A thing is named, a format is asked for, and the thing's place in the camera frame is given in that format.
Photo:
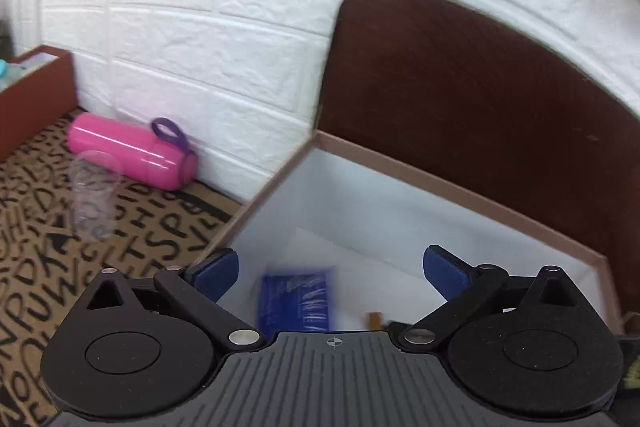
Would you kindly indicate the tall blue carton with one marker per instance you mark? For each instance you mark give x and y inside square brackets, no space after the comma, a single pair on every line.
[295,302]

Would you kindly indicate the pinkish brown cardboard box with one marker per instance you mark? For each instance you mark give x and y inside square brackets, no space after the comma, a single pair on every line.
[375,217]

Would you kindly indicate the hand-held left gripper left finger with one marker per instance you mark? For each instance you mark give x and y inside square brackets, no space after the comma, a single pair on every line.
[216,274]

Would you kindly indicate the small gold box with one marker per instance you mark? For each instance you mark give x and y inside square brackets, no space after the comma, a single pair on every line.
[374,321]

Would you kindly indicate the brown open tray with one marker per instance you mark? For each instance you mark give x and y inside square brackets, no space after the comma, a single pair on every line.
[35,107]

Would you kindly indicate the clear plastic cup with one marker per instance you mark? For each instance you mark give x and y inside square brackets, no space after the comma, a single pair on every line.
[92,207]

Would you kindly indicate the dark wooden headboard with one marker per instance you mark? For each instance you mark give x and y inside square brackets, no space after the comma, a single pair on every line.
[450,107]

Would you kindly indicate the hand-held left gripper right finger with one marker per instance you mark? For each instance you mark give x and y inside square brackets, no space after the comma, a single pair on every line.
[447,274]

